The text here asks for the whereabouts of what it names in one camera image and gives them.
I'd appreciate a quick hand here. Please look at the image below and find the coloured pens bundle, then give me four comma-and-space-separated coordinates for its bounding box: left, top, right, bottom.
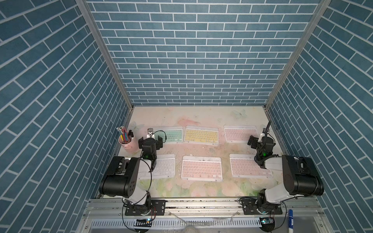
116, 126, 134, 144

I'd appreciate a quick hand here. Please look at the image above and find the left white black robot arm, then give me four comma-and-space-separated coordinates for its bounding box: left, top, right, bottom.
99, 136, 167, 211

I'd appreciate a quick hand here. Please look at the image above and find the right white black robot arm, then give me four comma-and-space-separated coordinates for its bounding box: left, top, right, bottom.
248, 134, 324, 209

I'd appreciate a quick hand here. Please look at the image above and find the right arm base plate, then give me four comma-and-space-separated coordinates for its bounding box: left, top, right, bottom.
238, 197, 283, 215

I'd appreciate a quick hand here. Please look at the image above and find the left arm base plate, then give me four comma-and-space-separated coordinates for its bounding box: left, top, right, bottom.
124, 200, 166, 216

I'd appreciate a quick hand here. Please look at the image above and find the green key keyboard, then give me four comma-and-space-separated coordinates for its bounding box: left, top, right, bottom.
153, 126, 183, 144

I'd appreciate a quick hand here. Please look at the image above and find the blue white marker pen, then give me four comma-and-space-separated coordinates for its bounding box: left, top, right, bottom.
288, 209, 293, 229

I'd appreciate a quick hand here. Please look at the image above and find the pink keyboard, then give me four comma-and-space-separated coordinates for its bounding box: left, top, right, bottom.
229, 154, 273, 179
181, 156, 223, 182
224, 125, 258, 143

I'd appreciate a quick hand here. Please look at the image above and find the aluminium front rail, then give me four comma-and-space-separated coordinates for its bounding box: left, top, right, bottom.
83, 197, 325, 218

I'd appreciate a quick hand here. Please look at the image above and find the white key keyboard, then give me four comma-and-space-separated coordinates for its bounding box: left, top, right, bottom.
138, 154, 175, 180

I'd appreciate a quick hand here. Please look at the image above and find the pink pen cup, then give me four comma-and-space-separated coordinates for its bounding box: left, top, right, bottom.
118, 136, 139, 153

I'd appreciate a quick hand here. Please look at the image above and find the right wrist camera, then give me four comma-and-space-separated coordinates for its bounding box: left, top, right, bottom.
257, 132, 266, 143

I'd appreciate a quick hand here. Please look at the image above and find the yellow key keyboard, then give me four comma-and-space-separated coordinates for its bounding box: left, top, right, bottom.
184, 126, 219, 146

